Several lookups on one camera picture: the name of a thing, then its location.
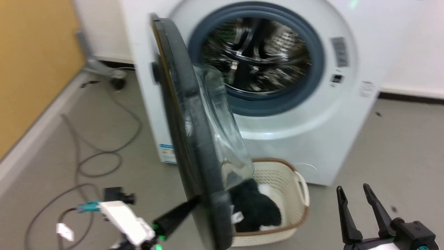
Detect white garment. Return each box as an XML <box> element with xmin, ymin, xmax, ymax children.
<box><xmin>258</xmin><ymin>183</ymin><xmax>279</xmax><ymax>202</ymax></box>

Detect grey rectangular info sticker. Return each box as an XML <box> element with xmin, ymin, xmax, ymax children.
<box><xmin>330</xmin><ymin>36</ymin><xmax>349</xmax><ymax>68</ymax></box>

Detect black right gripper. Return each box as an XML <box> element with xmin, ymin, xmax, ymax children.
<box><xmin>336</xmin><ymin>183</ymin><xmax>440</xmax><ymax>250</ymax></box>

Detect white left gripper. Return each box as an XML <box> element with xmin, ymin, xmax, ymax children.
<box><xmin>100</xmin><ymin>195</ymin><xmax>202</xmax><ymax>246</ymax></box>

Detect grey metal stand leg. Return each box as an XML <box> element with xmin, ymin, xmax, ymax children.
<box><xmin>75</xmin><ymin>31</ymin><xmax>127</xmax><ymax>80</ymax></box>

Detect grey cable with teal plug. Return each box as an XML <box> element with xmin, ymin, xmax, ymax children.
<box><xmin>24</xmin><ymin>183</ymin><xmax>102</xmax><ymax>250</ymax></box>

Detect cream plastic laundry basket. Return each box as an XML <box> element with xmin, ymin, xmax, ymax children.
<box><xmin>222</xmin><ymin>158</ymin><xmax>310</xmax><ymax>247</ymax></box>

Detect white front-load washing machine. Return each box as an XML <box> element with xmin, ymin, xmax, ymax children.
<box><xmin>118</xmin><ymin>0</ymin><xmax>431</xmax><ymax>186</ymax></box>

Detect dark round washing machine door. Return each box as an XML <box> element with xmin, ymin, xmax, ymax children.
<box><xmin>150</xmin><ymin>13</ymin><xmax>256</xmax><ymax>250</ymax></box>

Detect grey looped floor cable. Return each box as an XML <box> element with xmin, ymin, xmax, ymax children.
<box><xmin>61</xmin><ymin>89</ymin><xmax>143</xmax><ymax>178</ymax></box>

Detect white cable tag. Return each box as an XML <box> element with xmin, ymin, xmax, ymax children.
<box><xmin>56</xmin><ymin>223</ymin><xmax>75</xmax><ymax>242</ymax></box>

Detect black fuzzy garment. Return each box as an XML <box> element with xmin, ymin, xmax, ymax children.
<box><xmin>229</xmin><ymin>178</ymin><xmax>282</xmax><ymax>233</ymax></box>

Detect blue energy label sticker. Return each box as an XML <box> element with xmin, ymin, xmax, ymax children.
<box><xmin>159</xmin><ymin>143</ymin><xmax>178</xmax><ymax>165</ymax></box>

